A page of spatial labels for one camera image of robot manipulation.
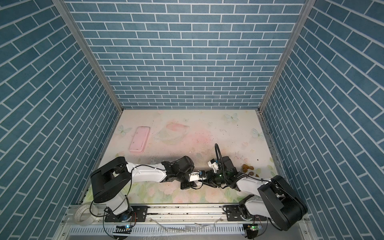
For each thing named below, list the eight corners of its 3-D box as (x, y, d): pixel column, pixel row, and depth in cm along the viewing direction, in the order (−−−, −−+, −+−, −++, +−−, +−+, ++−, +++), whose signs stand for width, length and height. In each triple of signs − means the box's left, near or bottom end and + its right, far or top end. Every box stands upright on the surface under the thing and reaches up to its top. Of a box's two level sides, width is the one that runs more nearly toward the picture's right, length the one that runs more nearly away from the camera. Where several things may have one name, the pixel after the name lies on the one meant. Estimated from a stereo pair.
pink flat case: (130, 152, 98) (128, 150, 96) (138, 129, 111) (137, 126, 108) (144, 152, 98) (142, 150, 96) (150, 129, 111) (149, 126, 109)
